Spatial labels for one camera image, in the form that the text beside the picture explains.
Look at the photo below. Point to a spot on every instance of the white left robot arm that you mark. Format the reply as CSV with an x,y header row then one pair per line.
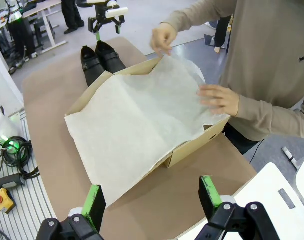
x,y
99,1

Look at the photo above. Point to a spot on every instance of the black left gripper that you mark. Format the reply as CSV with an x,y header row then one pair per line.
x,y
100,12

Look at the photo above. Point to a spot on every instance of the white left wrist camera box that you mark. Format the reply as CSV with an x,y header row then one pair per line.
x,y
117,12

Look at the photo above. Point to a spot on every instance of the mannequin cream jacket black trousers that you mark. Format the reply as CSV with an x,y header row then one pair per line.
x,y
220,30

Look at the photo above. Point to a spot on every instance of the person's right hand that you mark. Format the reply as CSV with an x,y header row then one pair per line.
x,y
163,35

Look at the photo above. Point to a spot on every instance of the bystander in black clothes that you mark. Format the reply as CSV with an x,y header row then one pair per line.
x,y
22,40

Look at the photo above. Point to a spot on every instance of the white height adjustable desk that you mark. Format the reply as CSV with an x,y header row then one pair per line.
x,y
44,10

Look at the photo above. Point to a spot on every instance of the yellow emergency stop button box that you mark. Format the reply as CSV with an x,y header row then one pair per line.
x,y
4,200

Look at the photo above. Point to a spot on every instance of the grey black handheld pendant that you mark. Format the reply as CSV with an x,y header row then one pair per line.
x,y
9,181

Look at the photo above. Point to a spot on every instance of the brown cardboard shoe box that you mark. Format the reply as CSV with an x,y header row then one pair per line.
x,y
192,152

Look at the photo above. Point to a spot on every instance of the white tissue paper sheet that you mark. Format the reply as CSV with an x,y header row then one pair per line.
x,y
132,120

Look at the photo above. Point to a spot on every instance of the grey slotted aluminium base plate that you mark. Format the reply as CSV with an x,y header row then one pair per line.
x,y
24,212

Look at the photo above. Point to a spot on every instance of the person's right forearm beige sleeve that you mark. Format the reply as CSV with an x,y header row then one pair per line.
x,y
197,12

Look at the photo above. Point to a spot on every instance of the person's left forearm beige sleeve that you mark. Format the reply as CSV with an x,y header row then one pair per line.
x,y
267,117

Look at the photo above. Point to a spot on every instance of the person in beige sweater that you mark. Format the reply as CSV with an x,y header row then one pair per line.
x,y
272,50

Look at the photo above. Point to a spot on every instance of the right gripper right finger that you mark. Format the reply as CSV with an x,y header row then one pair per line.
x,y
208,197

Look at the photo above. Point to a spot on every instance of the white plastic storage box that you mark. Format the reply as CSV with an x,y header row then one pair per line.
x,y
262,190

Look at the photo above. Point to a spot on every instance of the black leather buckle shoe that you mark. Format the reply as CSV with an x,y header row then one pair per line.
x,y
109,58
90,65

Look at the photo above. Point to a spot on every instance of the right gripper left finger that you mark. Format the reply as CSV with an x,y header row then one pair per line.
x,y
97,207

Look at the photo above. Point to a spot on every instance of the dark flat floor plate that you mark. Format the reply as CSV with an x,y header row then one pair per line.
x,y
209,40

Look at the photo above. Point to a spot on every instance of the person's left hand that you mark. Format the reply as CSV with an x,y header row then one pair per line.
x,y
222,100

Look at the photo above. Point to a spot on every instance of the small grey metal bar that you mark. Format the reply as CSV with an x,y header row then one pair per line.
x,y
290,157

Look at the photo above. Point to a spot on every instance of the translucent white plastic cover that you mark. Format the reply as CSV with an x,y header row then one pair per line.
x,y
4,125

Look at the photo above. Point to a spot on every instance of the bystander in black trousers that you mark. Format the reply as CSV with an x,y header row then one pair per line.
x,y
72,15

